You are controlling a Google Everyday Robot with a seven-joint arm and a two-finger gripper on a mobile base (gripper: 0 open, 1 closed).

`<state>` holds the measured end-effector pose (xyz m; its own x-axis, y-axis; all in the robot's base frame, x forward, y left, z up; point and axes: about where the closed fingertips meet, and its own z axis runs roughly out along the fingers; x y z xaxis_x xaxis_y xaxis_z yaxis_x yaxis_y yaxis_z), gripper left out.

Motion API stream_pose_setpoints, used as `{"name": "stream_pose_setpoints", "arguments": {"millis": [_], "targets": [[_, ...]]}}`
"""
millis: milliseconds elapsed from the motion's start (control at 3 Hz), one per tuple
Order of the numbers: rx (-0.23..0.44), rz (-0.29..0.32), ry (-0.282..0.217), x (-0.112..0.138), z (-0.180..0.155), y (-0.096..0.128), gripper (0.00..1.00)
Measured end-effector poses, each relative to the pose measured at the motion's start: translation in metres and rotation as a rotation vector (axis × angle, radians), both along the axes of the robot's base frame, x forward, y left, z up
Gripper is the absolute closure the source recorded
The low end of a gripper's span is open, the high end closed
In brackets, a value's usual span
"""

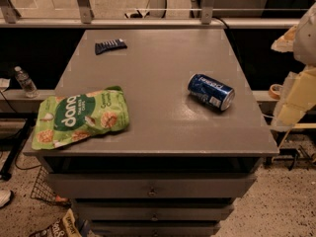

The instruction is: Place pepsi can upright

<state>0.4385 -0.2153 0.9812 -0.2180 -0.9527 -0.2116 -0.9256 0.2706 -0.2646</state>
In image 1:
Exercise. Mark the metal railing frame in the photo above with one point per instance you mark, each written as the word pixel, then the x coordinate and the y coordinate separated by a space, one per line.
pixel 11 17

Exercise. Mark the dark blue snack bar wrapper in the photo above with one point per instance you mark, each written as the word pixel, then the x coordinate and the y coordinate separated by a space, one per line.
pixel 109 45

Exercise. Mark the yellow metal stand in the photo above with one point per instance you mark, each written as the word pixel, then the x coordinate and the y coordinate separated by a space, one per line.
pixel 297 146

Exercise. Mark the white shoe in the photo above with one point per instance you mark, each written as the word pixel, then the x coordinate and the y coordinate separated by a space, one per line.
pixel 5 197

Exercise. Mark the grey drawer cabinet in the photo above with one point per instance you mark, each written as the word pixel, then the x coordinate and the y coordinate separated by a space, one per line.
pixel 196 157

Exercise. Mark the brown snack bag on floor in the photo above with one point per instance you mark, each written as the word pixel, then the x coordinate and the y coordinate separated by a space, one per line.
pixel 63 227

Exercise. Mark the clear plastic water bottle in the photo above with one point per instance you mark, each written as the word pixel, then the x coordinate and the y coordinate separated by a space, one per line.
pixel 26 82

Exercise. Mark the wire mesh basket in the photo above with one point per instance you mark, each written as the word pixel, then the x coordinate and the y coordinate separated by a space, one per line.
pixel 43 192

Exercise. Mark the blue pepsi can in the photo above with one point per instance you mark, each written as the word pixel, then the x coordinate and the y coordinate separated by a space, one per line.
pixel 211 91

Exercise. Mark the roll of tan tape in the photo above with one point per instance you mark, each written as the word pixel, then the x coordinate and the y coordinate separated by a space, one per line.
pixel 275 91

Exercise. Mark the top drawer knob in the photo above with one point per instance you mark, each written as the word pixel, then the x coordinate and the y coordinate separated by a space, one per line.
pixel 152 192

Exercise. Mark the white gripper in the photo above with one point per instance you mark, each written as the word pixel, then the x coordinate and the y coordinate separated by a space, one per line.
pixel 306 39

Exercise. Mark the green dang chips bag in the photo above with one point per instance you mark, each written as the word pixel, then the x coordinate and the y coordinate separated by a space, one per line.
pixel 65 120

